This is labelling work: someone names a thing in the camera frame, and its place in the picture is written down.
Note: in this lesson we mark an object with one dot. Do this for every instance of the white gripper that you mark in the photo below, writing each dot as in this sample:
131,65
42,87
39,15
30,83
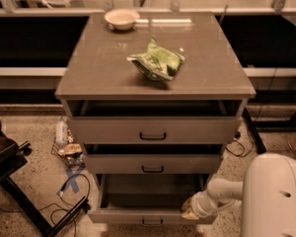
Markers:
197,205

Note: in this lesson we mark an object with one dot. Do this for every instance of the grey bottom drawer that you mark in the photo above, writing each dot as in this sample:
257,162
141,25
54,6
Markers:
147,199

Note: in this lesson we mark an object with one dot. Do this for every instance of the grey drawer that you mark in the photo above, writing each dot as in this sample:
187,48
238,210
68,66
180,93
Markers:
147,199
154,121
153,159

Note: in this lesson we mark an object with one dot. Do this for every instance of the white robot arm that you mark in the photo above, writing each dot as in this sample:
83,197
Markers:
267,195

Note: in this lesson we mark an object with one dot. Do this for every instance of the grey middle drawer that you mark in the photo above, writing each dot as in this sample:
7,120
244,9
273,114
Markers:
153,159

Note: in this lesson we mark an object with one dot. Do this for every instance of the grey drawer cabinet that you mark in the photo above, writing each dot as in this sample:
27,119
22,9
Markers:
99,69

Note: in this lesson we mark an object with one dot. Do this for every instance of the grey top drawer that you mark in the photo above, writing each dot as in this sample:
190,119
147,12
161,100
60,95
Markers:
154,121

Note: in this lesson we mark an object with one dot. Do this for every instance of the black metal floor bar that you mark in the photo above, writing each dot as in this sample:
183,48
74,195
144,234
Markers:
258,142

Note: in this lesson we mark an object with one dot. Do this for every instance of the green chip bag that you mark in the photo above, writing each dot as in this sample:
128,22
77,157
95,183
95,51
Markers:
157,63

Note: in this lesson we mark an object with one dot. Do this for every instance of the white plastic bottle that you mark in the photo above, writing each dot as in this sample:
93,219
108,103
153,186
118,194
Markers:
61,133

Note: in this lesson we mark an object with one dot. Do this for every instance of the black office chair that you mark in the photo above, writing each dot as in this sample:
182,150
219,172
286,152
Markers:
12,158

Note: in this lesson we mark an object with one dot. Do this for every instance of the white bowl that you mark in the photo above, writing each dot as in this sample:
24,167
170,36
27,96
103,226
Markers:
122,19

